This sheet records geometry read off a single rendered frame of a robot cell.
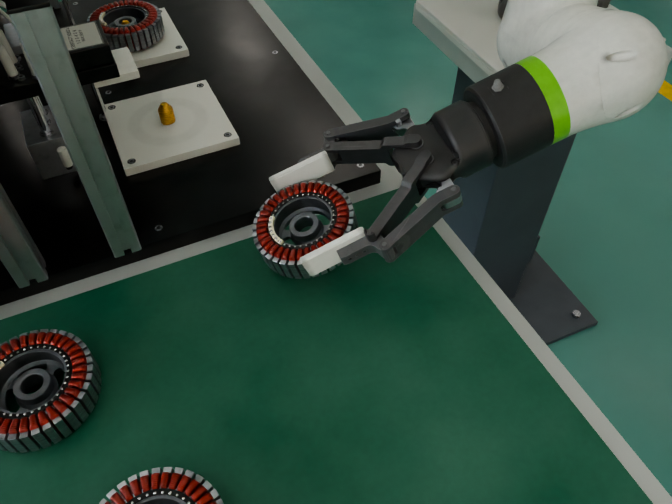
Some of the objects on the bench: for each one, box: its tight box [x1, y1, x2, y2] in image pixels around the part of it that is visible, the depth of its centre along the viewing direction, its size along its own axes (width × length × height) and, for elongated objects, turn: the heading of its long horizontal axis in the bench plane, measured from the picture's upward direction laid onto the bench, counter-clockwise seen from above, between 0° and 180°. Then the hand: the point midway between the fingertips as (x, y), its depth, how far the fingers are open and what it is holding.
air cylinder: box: [20, 105, 77, 180], centre depth 74 cm, size 5×8×6 cm
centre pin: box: [158, 102, 176, 125], centre depth 78 cm, size 2×2×3 cm
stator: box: [0, 329, 102, 453], centre depth 55 cm, size 11×11×4 cm
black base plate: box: [0, 0, 381, 306], centre depth 88 cm, size 47×64×2 cm
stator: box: [252, 181, 359, 279], centre depth 64 cm, size 11×11×4 cm
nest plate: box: [130, 8, 190, 68], centre depth 94 cm, size 15×15×1 cm
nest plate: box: [104, 80, 240, 176], centre depth 80 cm, size 15×15×1 cm
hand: (304, 217), depth 62 cm, fingers closed on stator, 11 cm apart
